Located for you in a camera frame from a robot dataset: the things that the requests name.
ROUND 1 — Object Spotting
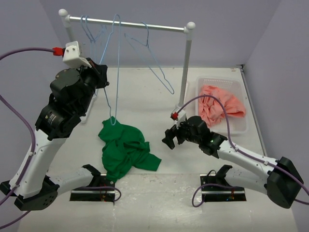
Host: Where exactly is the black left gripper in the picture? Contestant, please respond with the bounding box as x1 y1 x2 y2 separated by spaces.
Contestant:
76 57 111 113

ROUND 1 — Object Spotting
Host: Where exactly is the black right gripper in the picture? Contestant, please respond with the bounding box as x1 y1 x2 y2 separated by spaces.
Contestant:
162 117 201 149

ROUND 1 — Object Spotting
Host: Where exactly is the green t shirt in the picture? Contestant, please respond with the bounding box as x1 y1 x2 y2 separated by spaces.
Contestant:
98 116 162 182

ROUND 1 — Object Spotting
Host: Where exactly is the blue hanger with shirt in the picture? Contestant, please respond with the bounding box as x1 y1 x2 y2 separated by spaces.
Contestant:
99 14 121 126

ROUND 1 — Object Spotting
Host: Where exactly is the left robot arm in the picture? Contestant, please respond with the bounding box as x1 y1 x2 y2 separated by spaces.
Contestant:
0 58 109 211

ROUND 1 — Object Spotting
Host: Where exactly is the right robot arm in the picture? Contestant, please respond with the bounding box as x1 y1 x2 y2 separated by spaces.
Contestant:
162 116 304 209

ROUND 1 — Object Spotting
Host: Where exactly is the blue hanger far left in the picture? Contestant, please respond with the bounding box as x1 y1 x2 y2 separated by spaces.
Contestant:
80 15 97 61

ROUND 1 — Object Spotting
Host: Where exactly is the pink t shirt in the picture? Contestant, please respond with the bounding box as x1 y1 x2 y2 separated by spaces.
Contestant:
197 85 246 128

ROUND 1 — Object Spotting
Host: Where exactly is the blue hanger middle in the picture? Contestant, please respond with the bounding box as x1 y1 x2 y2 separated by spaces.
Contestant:
124 22 175 95

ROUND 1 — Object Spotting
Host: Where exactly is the white plastic laundry basket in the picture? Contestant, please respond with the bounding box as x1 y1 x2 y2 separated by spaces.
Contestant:
196 76 248 134

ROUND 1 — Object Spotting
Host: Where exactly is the white metal clothes rack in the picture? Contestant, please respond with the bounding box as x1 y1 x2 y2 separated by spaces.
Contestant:
58 9 196 112

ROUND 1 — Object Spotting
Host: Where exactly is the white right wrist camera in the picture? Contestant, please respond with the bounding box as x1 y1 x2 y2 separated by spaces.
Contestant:
170 107 187 128

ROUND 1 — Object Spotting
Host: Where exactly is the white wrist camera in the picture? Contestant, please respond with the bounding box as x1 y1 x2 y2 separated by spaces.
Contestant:
62 41 85 69
170 107 187 128

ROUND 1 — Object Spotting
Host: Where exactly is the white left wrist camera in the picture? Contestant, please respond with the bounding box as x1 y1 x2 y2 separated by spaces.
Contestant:
62 41 85 69

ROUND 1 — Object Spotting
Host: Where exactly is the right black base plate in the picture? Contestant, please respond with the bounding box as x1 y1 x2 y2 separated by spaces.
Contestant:
200 174 247 202

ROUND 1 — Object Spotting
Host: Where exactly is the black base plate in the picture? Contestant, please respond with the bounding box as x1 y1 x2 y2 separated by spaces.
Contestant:
200 174 247 202
70 174 116 202

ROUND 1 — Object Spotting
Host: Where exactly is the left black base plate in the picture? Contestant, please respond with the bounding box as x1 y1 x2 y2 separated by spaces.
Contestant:
70 174 116 202

